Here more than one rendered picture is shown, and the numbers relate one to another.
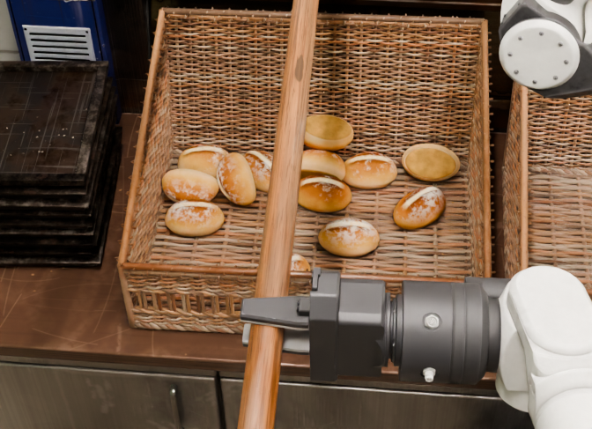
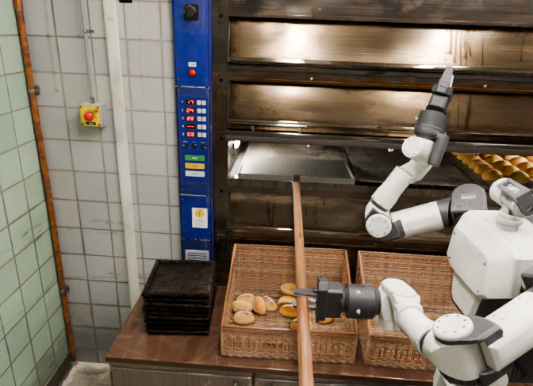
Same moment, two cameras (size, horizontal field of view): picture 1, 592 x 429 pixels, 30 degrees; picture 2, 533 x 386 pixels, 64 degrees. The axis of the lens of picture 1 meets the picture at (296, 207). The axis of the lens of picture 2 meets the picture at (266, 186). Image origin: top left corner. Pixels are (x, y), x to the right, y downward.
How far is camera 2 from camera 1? 0.42 m
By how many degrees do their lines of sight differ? 26
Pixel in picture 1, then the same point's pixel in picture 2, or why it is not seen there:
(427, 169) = not seen: hidden behind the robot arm
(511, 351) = (385, 303)
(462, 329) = (368, 295)
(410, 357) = (351, 304)
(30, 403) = not seen: outside the picture
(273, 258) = (301, 280)
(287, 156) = (301, 255)
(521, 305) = (387, 285)
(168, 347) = (235, 363)
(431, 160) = not seen: hidden behind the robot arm
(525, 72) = (374, 231)
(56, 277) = (192, 338)
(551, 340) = (399, 292)
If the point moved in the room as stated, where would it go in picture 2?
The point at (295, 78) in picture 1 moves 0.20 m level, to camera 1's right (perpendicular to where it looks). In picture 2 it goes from (299, 237) to (358, 238)
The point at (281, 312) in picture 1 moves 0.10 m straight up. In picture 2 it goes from (307, 292) to (310, 257)
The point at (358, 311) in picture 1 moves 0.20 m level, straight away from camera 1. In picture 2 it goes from (334, 288) to (327, 250)
